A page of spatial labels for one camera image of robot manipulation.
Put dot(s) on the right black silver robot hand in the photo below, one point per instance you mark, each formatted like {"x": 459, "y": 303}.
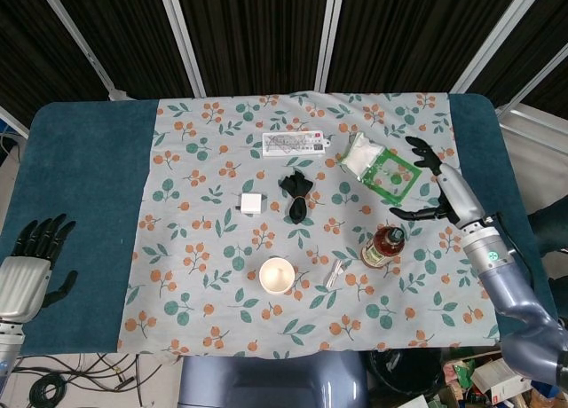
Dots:
{"x": 459, "y": 195}

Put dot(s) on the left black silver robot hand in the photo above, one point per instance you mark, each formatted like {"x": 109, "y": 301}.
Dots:
{"x": 24, "y": 284}

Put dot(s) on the brown tea plastic bottle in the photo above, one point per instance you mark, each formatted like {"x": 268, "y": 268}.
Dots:
{"x": 379, "y": 249}

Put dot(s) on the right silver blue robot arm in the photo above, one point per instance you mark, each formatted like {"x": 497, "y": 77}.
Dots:
{"x": 492, "y": 257}

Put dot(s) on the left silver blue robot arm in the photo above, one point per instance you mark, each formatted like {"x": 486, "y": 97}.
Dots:
{"x": 9, "y": 346}

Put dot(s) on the green white plastic pouch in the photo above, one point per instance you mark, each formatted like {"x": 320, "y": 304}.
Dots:
{"x": 381, "y": 168}

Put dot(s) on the teal table cover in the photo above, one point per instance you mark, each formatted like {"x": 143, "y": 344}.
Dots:
{"x": 80, "y": 159}

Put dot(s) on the black cloth bundle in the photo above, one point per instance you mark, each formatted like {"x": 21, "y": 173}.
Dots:
{"x": 296, "y": 199}

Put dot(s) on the white remote control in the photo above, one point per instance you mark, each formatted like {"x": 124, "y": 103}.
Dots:
{"x": 293, "y": 143}

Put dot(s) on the white cardboard box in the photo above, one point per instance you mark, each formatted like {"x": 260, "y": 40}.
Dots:
{"x": 501, "y": 379}

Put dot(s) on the black bin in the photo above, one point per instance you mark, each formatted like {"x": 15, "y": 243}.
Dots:
{"x": 404, "y": 377}

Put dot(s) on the floral printed tablecloth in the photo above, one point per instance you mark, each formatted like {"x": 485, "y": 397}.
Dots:
{"x": 222, "y": 257}

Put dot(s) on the stack of white paper cups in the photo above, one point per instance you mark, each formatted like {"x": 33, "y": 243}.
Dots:
{"x": 276, "y": 275}

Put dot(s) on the white charger adapter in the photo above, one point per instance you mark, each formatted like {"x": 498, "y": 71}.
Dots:
{"x": 250, "y": 204}

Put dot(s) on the blue robot torso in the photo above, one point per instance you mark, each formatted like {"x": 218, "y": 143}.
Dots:
{"x": 266, "y": 381}

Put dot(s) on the grey aluminium partition post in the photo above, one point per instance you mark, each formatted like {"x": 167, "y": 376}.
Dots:
{"x": 497, "y": 37}
{"x": 329, "y": 35}
{"x": 80, "y": 37}
{"x": 184, "y": 40}

